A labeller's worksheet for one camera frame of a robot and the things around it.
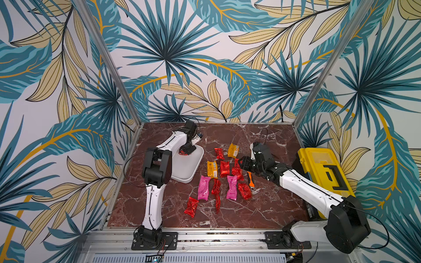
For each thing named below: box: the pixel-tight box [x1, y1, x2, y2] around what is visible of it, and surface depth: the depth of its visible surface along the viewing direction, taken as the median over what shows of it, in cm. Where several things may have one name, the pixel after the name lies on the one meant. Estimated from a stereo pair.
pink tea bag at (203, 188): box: [197, 175, 212, 202], surface depth 88 cm
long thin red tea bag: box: [215, 195, 221, 215], surface depth 83 cm
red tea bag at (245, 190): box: [237, 183, 253, 200], surface depth 89 cm
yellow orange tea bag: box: [207, 160, 218, 180], surface depth 95 cm
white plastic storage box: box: [171, 144, 205, 184], surface depth 100 cm
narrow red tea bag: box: [231, 158, 245, 182], surface depth 94 cm
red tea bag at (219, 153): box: [214, 147, 225, 160], surface depth 102 cm
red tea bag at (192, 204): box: [184, 196, 199, 219], surface depth 83 cm
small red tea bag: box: [211, 178, 221, 202], surface depth 89 cm
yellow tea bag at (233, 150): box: [227, 142, 240, 159], surface depth 103 cm
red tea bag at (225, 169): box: [219, 160, 230, 179], surface depth 96 cm
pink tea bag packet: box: [225, 175, 238, 202], surface depth 87 cm
